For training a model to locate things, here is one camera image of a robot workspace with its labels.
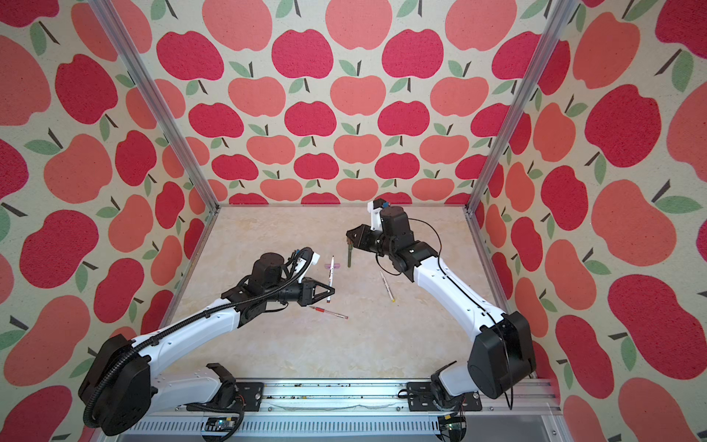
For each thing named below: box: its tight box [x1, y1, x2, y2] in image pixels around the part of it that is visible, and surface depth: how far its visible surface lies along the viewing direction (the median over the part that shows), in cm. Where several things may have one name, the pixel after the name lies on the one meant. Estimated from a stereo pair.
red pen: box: [309, 305, 349, 320], surface depth 92 cm
